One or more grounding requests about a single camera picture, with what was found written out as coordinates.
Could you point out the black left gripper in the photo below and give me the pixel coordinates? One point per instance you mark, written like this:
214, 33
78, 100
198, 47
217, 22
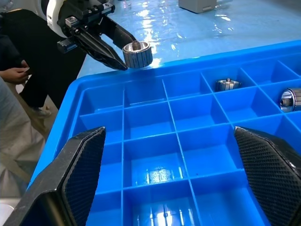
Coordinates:
84, 14

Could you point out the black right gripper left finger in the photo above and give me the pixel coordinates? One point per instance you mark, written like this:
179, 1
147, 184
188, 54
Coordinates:
70, 179

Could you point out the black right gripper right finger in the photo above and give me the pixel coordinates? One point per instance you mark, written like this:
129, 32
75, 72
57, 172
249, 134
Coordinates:
272, 169

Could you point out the metal roller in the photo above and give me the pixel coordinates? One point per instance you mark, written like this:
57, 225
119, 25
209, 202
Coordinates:
290, 100
227, 85
137, 57

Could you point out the blue compartment tray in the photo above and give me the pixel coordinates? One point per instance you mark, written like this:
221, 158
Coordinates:
150, 117

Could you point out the bystander bare hand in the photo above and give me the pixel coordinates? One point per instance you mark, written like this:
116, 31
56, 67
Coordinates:
14, 75

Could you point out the bystander grey trousers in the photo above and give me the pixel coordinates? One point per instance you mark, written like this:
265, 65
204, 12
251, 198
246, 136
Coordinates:
14, 141

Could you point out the person in black clothes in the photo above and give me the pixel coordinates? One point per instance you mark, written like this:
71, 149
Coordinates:
40, 51

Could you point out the bystander light shoe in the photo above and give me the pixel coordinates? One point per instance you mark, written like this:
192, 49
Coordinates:
41, 112

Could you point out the grey vented metal box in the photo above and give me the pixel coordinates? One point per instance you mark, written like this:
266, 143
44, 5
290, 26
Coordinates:
197, 5

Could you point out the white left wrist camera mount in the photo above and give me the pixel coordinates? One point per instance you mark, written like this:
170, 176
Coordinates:
53, 16

